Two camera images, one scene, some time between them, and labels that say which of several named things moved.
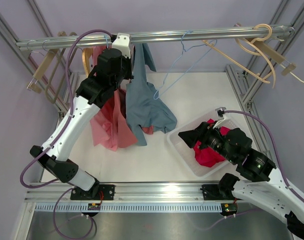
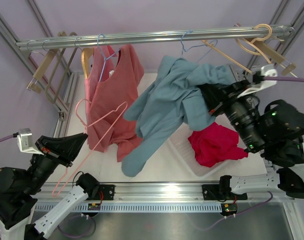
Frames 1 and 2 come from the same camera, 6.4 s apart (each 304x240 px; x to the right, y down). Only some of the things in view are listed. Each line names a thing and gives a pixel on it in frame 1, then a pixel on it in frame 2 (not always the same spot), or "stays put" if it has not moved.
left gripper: [127, 60] → [62, 150]
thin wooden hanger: [236, 62] stays put
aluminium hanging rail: [159, 37] stays put
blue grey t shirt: [146, 105] → [175, 92]
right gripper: [202, 131] → [218, 97]
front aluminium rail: [125, 192] stays put
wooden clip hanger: [278, 57] stays put
